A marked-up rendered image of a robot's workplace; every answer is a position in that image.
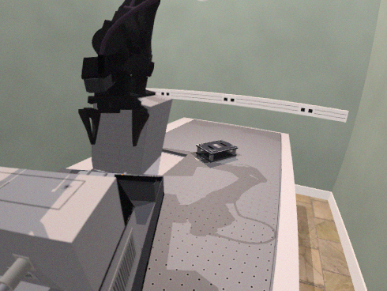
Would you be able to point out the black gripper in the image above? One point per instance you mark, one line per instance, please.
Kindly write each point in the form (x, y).
(116, 103)

